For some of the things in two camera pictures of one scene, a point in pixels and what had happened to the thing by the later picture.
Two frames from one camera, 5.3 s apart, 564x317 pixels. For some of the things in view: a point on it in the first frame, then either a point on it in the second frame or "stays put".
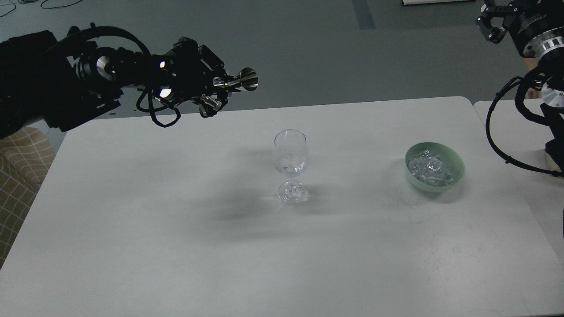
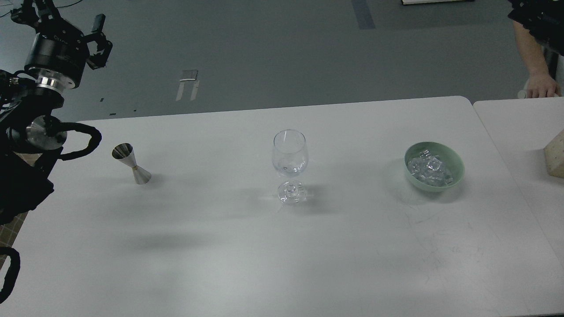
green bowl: x=433 y=167 stays put
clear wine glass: x=291 y=155 stays put
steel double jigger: x=247 y=79 to x=124 y=152
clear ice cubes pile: x=429 y=169 stays put
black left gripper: x=180 y=76 to x=57 y=56
